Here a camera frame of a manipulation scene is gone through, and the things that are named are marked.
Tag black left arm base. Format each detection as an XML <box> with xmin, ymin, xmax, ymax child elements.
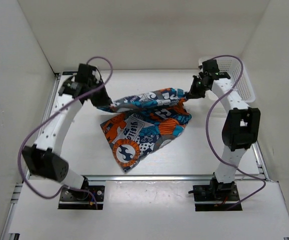
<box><xmin>58</xmin><ymin>183</ymin><xmax>105</xmax><ymax>211</ymax></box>

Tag colourful patterned shorts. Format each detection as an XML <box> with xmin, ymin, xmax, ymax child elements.
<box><xmin>99</xmin><ymin>88</ymin><xmax>192</xmax><ymax>173</ymax></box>

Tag aluminium table edge rail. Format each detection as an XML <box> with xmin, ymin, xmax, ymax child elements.
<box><xmin>24</xmin><ymin>174</ymin><xmax>268</xmax><ymax>183</ymax></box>

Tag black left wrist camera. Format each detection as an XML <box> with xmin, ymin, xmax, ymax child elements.
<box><xmin>74</xmin><ymin>63</ymin><xmax>102</xmax><ymax>87</ymax></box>

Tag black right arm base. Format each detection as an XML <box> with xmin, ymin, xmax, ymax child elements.
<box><xmin>188</xmin><ymin>184</ymin><xmax>243</xmax><ymax>212</ymax></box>

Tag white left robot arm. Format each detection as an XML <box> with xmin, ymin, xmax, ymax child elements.
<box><xmin>17</xmin><ymin>71</ymin><xmax>107</xmax><ymax>200</ymax></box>

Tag blue label sticker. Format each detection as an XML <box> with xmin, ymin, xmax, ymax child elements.
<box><xmin>62</xmin><ymin>71</ymin><xmax>77</xmax><ymax>76</ymax></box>

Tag left aluminium frame rail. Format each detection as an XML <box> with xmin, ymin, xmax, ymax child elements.
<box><xmin>0</xmin><ymin>72</ymin><xmax>62</xmax><ymax>240</ymax></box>

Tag right aluminium frame rail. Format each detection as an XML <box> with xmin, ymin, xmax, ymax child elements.
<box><xmin>239</xmin><ymin>141</ymin><xmax>271</xmax><ymax>182</ymax></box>

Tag white perforated plastic basket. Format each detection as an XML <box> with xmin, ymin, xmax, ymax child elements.
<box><xmin>198</xmin><ymin>55</ymin><xmax>257</xmax><ymax>104</ymax></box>

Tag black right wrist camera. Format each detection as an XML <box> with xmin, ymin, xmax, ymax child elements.
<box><xmin>202</xmin><ymin>59</ymin><xmax>220</xmax><ymax>74</ymax></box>

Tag aluminium frame rail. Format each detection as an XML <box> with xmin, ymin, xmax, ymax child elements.
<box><xmin>0</xmin><ymin>72</ymin><xmax>62</xmax><ymax>240</ymax></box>
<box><xmin>239</xmin><ymin>141</ymin><xmax>271</xmax><ymax>182</ymax></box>

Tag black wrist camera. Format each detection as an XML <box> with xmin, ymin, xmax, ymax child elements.
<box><xmin>74</xmin><ymin>63</ymin><xmax>102</xmax><ymax>87</ymax></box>
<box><xmin>202</xmin><ymin>59</ymin><xmax>220</xmax><ymax>74</ymax></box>

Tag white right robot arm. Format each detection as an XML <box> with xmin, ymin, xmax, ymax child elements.
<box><xmin>186</xmin><ymin>72</ymin><xmax>261</xmax><ymax>200</ymax></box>

